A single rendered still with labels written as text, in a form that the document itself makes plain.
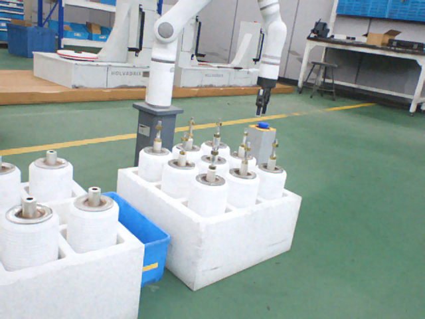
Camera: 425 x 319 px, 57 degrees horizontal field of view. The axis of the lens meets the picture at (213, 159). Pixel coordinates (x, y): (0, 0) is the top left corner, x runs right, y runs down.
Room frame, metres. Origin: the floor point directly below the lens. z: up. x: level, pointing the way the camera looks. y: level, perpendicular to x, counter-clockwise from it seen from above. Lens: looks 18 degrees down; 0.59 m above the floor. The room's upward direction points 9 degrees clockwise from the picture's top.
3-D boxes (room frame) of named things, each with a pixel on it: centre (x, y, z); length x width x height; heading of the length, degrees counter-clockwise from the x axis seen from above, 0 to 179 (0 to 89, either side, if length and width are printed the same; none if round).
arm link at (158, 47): (1.51, 0.25, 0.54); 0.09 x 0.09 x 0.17; 7
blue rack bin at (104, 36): (6.25, 2.13, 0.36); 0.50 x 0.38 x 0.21; 55
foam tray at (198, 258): (1.08, 0.00, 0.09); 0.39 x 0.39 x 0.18; 45
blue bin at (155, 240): (0.91, 0.21, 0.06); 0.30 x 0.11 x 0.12; 44
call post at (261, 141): (1.34, -0.15, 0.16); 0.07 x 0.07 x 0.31; 45
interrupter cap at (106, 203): (0.69, 0.22, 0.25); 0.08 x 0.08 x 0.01
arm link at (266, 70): (1.53, -0.14, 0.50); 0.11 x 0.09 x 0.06; 73
